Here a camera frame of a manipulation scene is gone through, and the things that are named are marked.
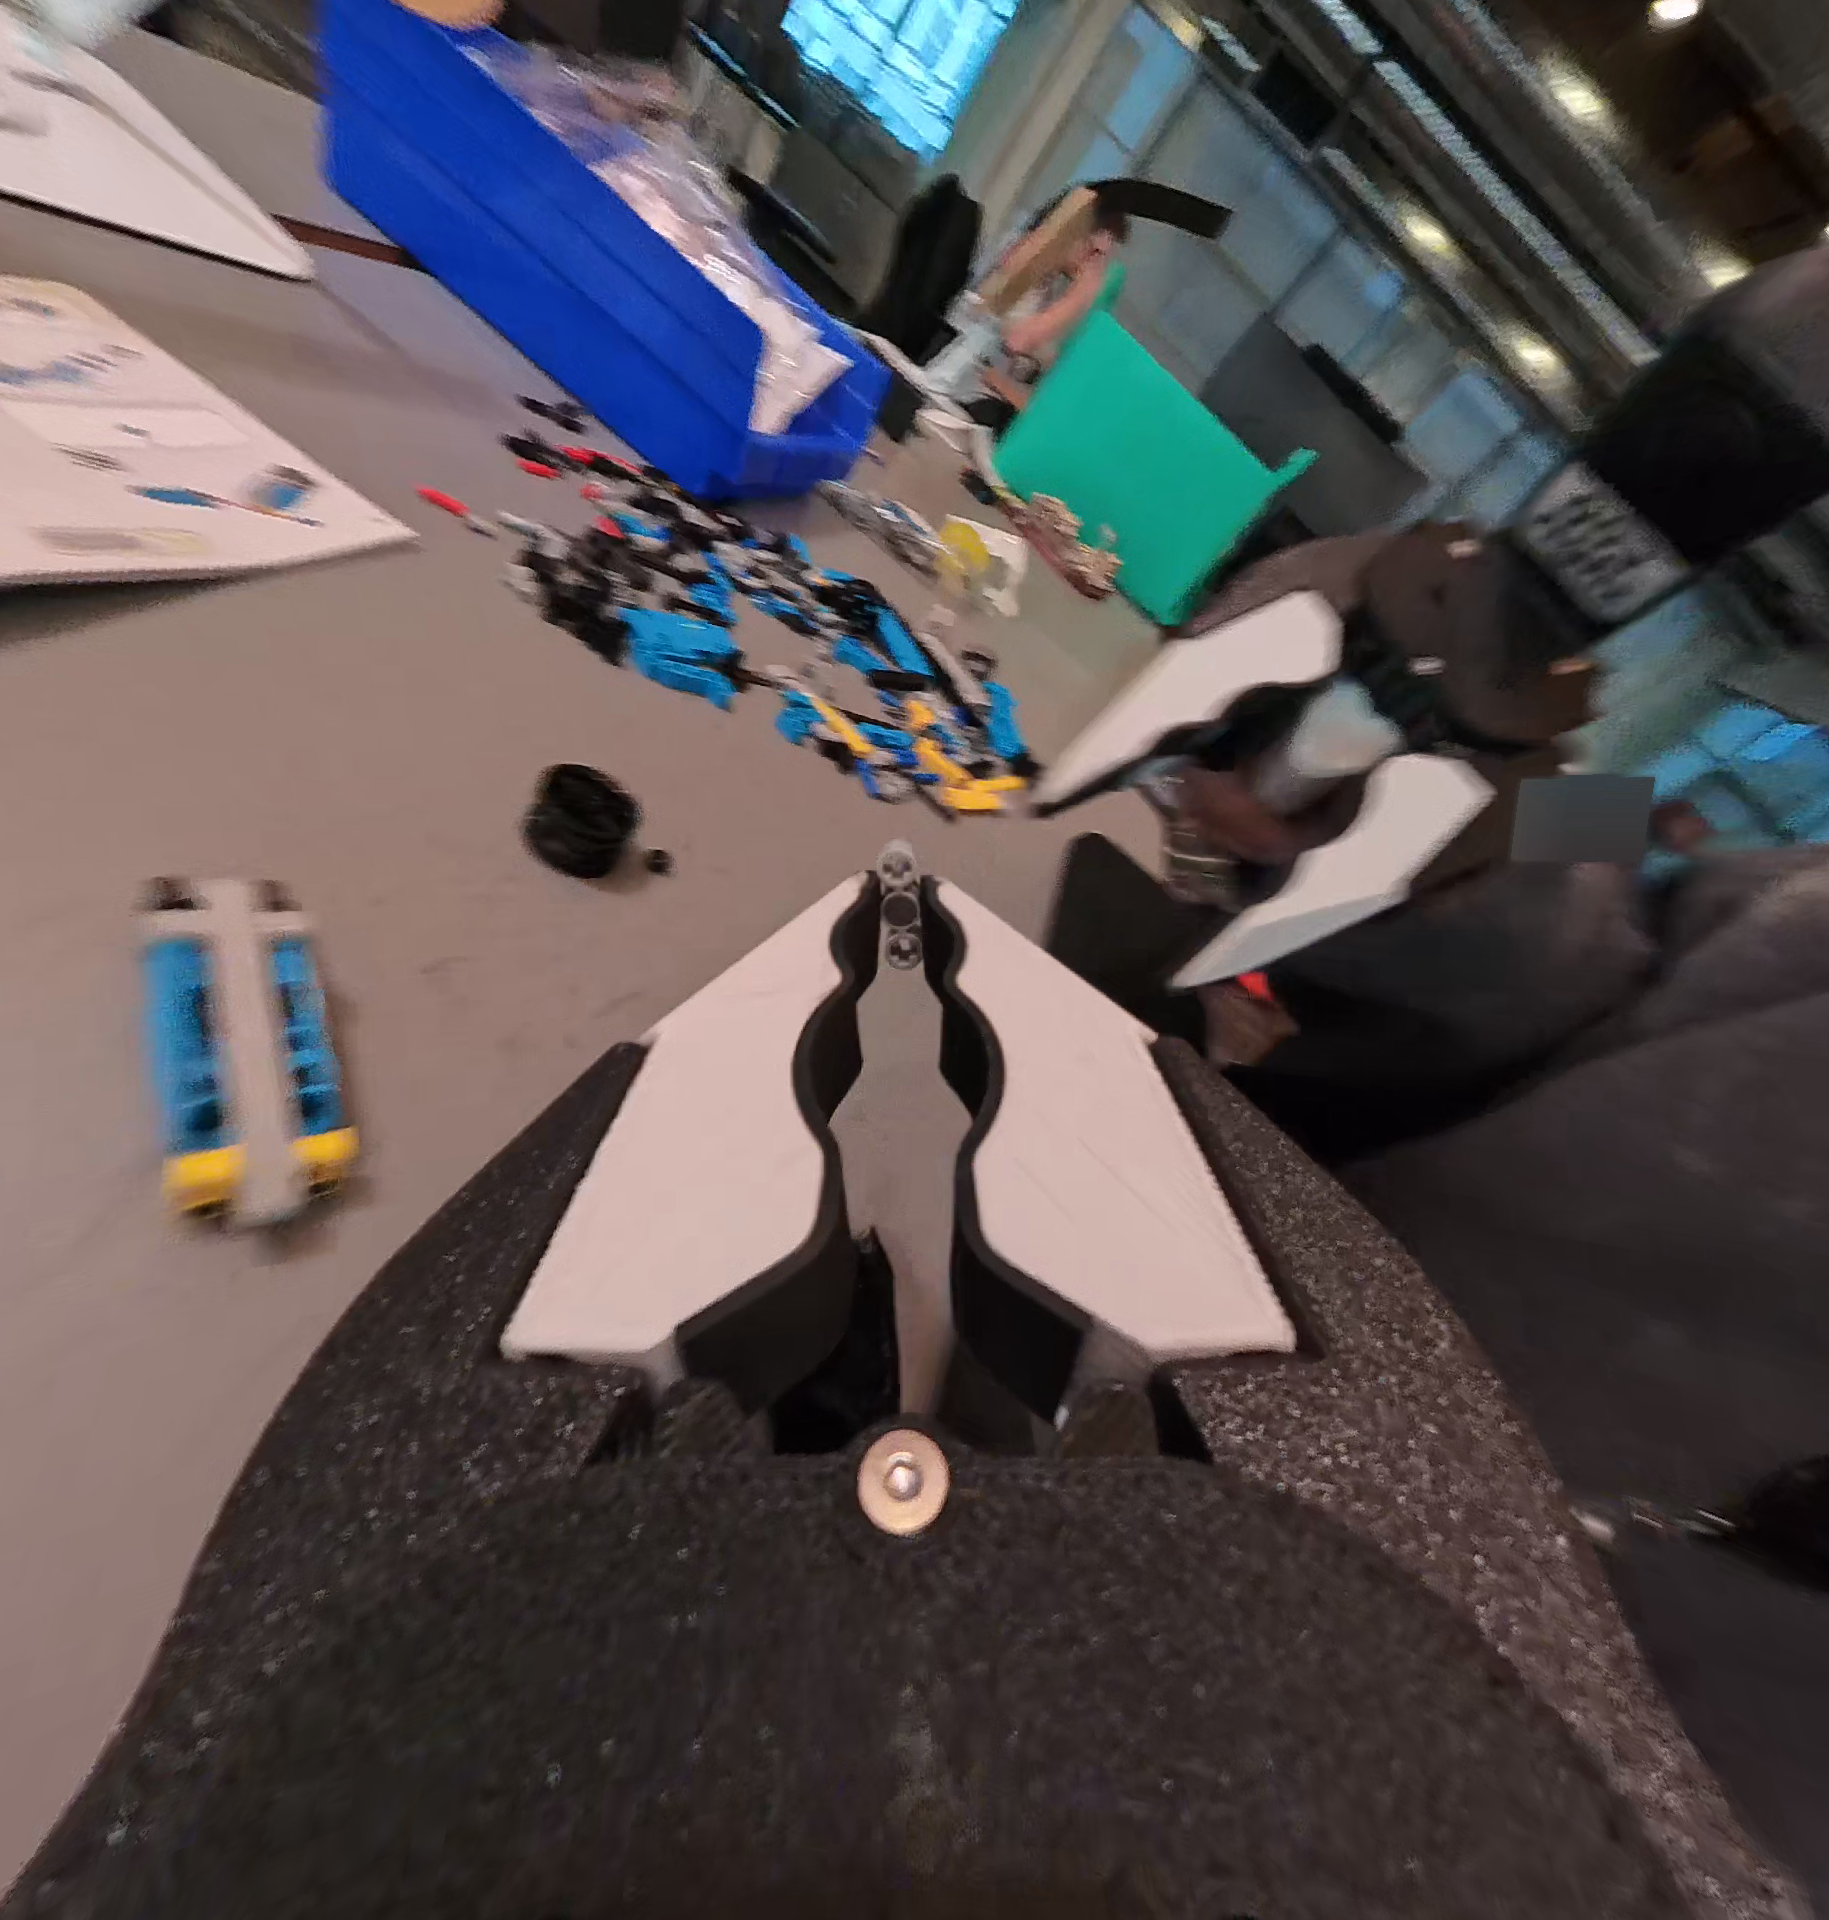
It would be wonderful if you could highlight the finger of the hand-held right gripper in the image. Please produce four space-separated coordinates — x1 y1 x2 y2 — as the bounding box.
1031 589 1348 821
1169 753 1498 993

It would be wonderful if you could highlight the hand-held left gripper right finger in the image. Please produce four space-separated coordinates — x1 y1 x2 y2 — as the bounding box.
920 877 1298 1420

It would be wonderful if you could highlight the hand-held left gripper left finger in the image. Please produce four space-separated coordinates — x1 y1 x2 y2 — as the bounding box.
500 874 875 1413

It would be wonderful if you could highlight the grey triple connector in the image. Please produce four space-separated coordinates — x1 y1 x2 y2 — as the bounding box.
877 840 930 979

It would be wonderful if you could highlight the black spoked wheel rim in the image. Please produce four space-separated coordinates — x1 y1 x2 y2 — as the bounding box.
520 762 646 883

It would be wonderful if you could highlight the pile of toy brick parts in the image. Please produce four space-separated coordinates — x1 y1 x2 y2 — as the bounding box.
416 393 1038 821

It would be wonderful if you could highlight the blue grey brick assembly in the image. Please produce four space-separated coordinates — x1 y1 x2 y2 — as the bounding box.
133 874 364 1231

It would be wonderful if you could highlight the grey desk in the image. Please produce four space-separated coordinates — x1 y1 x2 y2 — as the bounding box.
0 22 1200 1920

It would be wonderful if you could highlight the green sheet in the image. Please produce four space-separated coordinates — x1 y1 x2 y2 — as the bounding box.
992 307 1320 630

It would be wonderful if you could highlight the clear bag with parts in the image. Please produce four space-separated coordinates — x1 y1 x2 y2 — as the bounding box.
824 480 1037 619

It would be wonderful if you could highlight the tilted wooden board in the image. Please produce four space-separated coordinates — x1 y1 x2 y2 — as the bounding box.
981 183 1111 311

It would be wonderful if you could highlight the black jacket on chair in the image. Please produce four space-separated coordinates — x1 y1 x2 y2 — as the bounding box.
868 173 983 362

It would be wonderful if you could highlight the person's torso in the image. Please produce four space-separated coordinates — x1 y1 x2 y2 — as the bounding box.
1335 960 1829 1920

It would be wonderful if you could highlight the clear plastic bag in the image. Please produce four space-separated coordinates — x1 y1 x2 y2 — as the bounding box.
463 31 857 438

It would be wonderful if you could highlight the blue storage bin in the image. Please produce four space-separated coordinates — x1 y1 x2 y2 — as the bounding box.
316 0 892 504

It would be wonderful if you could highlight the instruction booklet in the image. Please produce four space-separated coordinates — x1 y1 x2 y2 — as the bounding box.
0 266 419 598

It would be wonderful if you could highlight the white laptop stand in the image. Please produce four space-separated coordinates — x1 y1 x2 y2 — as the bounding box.
0 0 317 285

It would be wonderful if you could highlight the brown box with rope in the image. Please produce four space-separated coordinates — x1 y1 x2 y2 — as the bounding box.
988 486 1127 602

